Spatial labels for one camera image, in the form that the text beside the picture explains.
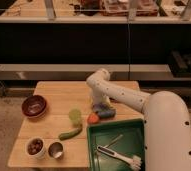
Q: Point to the metal spoon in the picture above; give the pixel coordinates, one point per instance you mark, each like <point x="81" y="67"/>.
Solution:
<point x="114" y="140"/>

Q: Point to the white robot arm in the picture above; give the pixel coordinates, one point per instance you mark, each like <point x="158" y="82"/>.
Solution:
<point x="167" y="125"/>

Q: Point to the white cup with nuts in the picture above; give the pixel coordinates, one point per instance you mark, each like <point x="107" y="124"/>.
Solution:
<point x="35" y="148"/>

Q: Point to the green plastic tray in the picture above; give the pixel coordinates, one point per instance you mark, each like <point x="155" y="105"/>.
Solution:
<point x="132" y="143"/>

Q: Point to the white dish brush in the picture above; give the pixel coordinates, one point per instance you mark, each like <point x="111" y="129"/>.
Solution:
<point x="134" y="162"/>

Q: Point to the dark red bowl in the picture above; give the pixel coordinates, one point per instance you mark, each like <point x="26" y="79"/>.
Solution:
<point x="34" y="106"/>

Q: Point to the small metal cup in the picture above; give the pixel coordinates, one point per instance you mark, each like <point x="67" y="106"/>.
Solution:
<point x="55" y="150"/>

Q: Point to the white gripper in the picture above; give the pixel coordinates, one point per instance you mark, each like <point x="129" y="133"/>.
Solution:
<point x="97" y="99"/>

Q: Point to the green cucumber toy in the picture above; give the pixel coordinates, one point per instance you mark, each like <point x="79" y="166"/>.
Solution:
<point x="71" y="134"/>

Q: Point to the green plastic cup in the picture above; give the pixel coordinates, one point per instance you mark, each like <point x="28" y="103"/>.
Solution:
<point x="75" y="117"/>

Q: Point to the orange carrot toy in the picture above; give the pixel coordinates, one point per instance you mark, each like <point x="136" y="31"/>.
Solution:
<point x="93" y="119"/>

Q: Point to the blue grey towel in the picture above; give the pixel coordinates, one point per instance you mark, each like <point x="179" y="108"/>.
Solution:
<point x="101" y="107"/>

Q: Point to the wooden table board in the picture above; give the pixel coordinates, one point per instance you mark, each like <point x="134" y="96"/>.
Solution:
<point x="61" y="96"/>

